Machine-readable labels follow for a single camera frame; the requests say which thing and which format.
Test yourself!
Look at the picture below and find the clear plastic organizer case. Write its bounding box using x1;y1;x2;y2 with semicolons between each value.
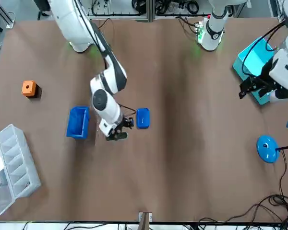
0;124;42;217

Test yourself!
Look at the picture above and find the black lamp cable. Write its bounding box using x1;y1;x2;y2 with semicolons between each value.
278;150;288;207

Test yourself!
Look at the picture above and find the blue desk lamp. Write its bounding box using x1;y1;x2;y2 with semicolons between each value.
256;104;288;164

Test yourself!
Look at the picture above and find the blue storage box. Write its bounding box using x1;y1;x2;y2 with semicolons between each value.
66;106;91;139

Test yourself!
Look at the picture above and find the aluminium profile post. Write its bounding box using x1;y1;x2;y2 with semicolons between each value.
138;211;153;230

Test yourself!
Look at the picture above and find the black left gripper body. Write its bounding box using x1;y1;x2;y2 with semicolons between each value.
254;58;277;90

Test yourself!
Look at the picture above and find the orange and black button box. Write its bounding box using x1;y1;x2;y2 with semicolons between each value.
21;80;43;99

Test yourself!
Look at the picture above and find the turquoise plastic box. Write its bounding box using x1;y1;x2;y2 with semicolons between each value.
232;35;278;105

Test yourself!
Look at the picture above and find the person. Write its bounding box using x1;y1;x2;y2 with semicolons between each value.
33;0;53;17

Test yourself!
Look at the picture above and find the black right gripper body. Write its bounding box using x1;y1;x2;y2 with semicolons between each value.
115;119;129;135

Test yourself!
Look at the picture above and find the aluminium rack frame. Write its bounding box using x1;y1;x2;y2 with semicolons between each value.
87;0;213;23

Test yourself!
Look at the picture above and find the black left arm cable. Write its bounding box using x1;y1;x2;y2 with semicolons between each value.
241;20;288;79

